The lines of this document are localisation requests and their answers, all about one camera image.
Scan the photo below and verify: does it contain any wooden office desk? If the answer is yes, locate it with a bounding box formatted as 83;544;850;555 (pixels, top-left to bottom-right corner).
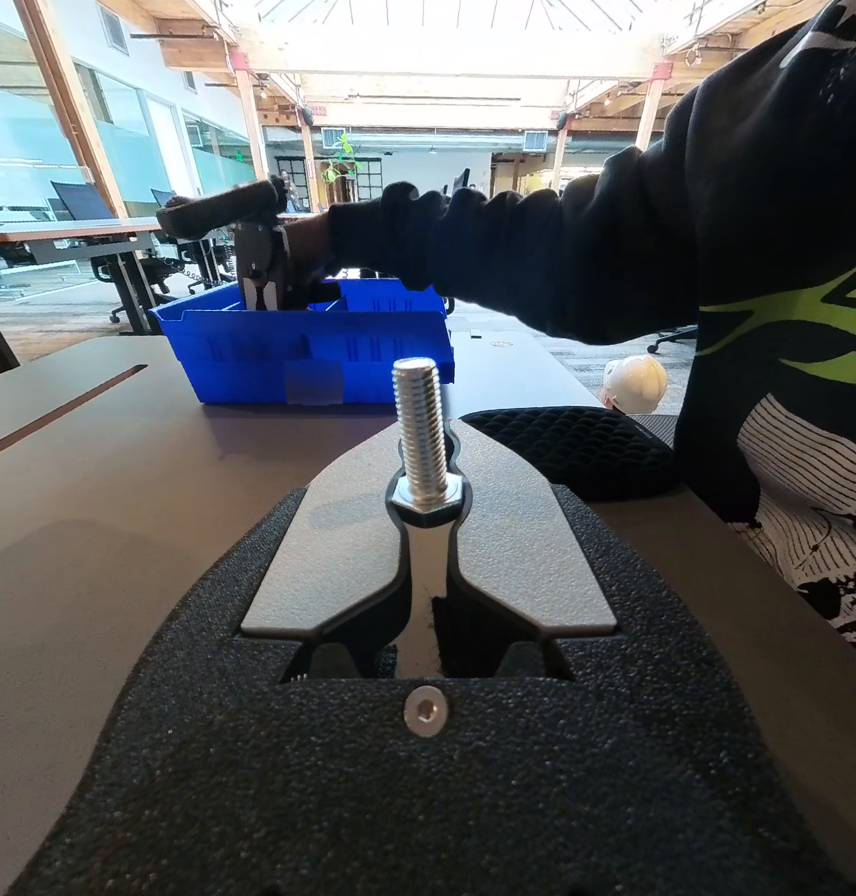
0;217;164;375

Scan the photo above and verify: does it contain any silver hex bolt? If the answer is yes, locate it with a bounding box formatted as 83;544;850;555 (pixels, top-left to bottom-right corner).
385;356;465;533

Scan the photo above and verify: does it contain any white hard hat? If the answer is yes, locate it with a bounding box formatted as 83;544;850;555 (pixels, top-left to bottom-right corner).
602;353;670;415

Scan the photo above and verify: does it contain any black office chair base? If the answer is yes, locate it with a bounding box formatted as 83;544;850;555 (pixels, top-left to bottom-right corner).
647;324;700;355

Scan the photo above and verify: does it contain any black mesh cushion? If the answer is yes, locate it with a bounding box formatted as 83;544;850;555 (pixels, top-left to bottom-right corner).
459;406;677;504

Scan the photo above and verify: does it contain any blue plastic bin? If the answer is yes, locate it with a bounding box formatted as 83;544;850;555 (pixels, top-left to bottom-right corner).
150;279;457;407

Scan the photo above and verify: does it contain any person's right hand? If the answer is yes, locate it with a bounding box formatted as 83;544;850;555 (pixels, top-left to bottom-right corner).
285;211;334;283

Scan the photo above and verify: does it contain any black coiled cable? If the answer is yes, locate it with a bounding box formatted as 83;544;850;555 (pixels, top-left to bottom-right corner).
185;238;233;296

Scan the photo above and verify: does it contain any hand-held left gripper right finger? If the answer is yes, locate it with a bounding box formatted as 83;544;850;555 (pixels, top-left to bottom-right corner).
445;417;619;639

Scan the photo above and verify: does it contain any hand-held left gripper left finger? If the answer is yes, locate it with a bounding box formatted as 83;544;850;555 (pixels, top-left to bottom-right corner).
239;420;404;641

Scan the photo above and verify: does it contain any person's right forearm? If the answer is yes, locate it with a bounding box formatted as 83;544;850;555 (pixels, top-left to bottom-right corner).
326;181;611;337

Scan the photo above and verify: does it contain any green potted plant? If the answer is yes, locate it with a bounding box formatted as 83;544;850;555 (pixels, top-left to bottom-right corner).
321;133;365;186

